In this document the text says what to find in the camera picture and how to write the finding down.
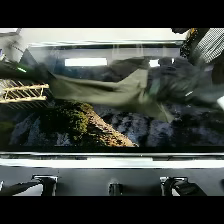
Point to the olive green garment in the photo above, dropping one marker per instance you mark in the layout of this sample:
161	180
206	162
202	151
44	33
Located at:
110	90

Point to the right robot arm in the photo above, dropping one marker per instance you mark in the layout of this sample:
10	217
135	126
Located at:
182	188

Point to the black garment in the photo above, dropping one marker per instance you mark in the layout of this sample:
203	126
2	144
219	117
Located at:
188	43

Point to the silver frame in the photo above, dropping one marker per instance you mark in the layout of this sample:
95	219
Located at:
100	163

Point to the checked shirt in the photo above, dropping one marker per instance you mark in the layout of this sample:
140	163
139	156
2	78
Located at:
211	45

